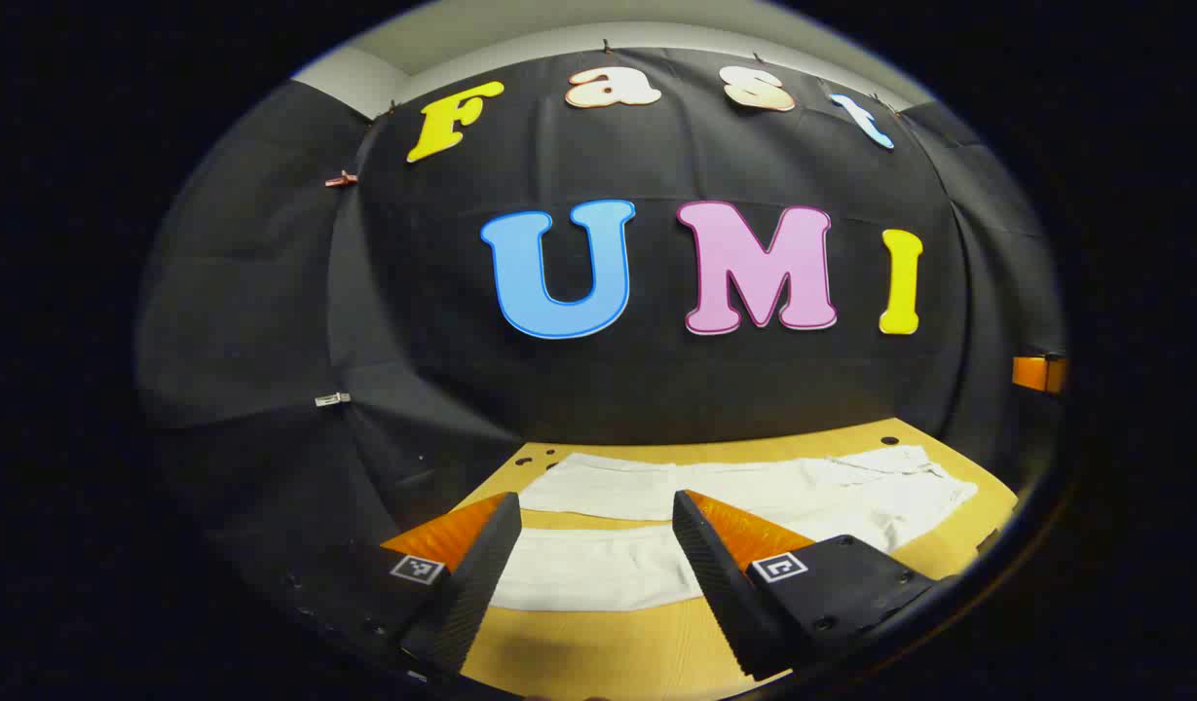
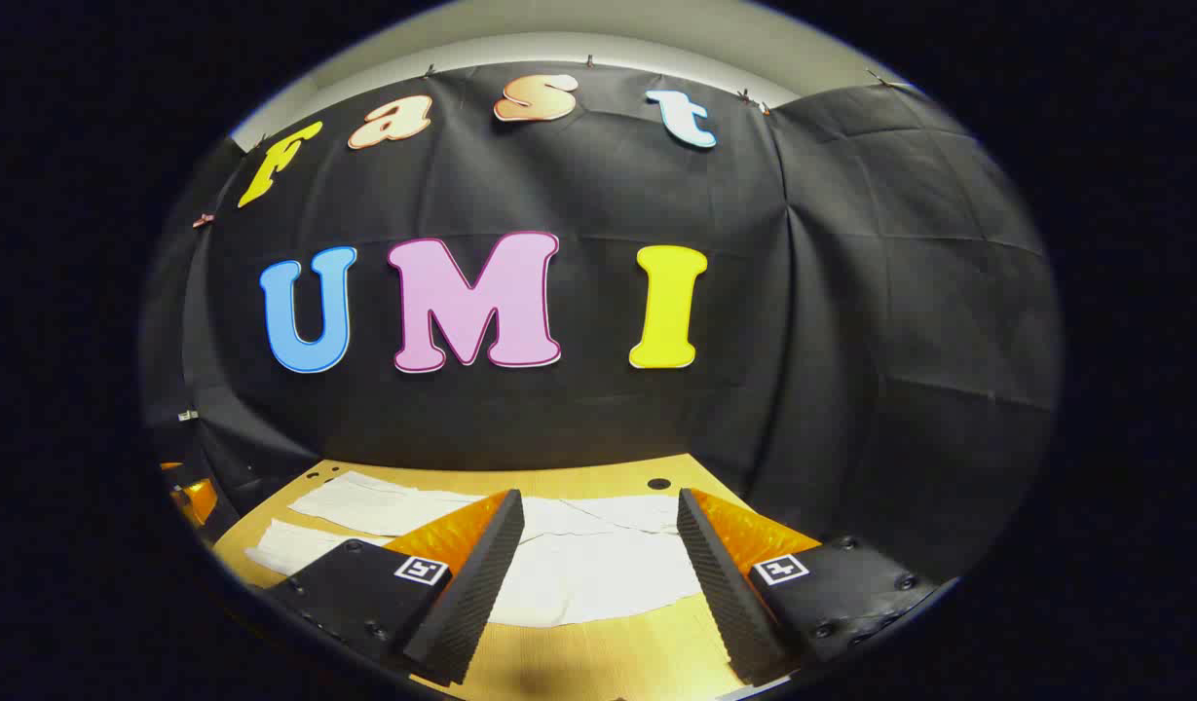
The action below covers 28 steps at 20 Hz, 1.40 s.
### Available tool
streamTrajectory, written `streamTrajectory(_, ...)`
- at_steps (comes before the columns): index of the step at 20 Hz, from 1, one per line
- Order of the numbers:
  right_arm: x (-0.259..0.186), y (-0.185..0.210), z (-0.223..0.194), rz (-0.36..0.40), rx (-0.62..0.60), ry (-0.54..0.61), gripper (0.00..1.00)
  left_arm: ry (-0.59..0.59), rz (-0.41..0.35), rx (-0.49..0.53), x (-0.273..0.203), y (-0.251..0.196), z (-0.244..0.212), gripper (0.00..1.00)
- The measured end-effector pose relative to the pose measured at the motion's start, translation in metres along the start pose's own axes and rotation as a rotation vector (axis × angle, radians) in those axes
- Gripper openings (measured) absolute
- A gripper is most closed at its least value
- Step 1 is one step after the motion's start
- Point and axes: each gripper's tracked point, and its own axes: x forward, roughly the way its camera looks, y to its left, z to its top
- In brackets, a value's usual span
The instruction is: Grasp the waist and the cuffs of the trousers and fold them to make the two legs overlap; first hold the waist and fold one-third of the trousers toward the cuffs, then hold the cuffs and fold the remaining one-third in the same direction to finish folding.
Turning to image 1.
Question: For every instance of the white jeans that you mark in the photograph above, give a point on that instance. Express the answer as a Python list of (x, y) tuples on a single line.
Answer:
[(608, 487)]

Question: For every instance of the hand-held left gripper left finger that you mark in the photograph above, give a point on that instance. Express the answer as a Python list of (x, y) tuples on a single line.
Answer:
[(476, 584)]

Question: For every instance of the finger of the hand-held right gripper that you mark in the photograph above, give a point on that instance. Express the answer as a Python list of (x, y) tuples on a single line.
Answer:
[(1027, 374)]

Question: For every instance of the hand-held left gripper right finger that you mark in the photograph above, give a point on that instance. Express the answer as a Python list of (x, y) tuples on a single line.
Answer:
[(725, 584)]

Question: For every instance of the white cloth clip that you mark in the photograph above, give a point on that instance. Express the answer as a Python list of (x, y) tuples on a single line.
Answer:
[(332, 399)]

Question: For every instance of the orange cloth clip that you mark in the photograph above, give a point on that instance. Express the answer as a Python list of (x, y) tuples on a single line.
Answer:
[(340, 179)]

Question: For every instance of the black backdrop cloth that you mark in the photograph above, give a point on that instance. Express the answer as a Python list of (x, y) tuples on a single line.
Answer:
[(656, 389)]

